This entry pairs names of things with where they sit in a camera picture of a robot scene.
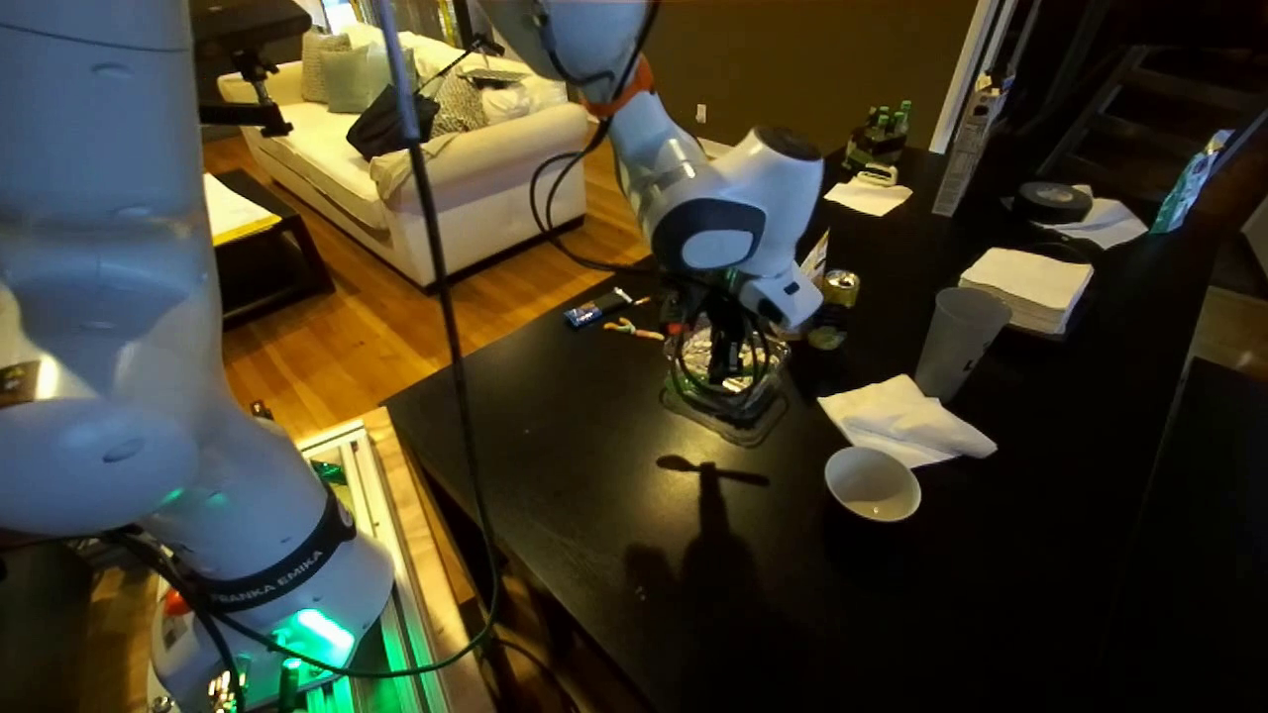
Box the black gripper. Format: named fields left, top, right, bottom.
left=671, top=268, right=777, bottom=405

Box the green plastic spoon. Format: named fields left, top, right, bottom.
left=654, top=450, right=772, bottom=486

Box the white round bowl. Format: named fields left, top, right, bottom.
left=819, top=442, right=927, bottom=529

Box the clear rectangular plastic container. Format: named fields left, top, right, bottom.
left=659, top=314, right=791, bottom=426

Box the small green gold can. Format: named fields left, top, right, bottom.
left=819, top=264, right=865, bottom=317

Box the blue snack bar wrapper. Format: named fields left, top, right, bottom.
left=562, top=300, right=625, bottom=331

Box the crumpled white napkin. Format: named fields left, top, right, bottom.
left=813, top=373, right=1001, bottom=476

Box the flat white paper napkin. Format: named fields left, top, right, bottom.
left=826, top=170, right=917, bottom=220

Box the translucent grey plastic cup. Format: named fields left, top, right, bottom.
left=912, top=284, right=1016, bottom=405

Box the green bottles pack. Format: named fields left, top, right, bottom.
left=844, top=99, right=921, bottom=174

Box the white sofa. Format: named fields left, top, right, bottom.
left=214, top=25, right=599, bottom=294

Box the stack of white napkins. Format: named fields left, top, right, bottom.
left=957, top=244, right=1099, bottom=339

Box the black round disc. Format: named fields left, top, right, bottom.
left=1016, top=177, right=1099, bottom=226

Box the white napkin under disc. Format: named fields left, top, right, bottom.
left=1036, top=193, right=1155, bottom=252

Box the black bag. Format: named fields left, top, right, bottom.
left=345, top=83, right=444, bottom=165

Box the black coffee table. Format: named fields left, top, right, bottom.
left=196, top=165, right=336, bottom=331

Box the pale green pillow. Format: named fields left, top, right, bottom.
left=299, top=29, right=424, bottom=116

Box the dark wooden staircase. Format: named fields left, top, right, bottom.
left=1044, top=37, right=1268, bottom=189

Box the white book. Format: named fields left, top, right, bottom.
left=200, top=170, right=287, bottom=248

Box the black tripod stand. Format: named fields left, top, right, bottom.
left=190, top=0, right=315, bottom=140

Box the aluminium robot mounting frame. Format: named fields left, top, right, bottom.
left=292, top=417, right=461, bottom=713

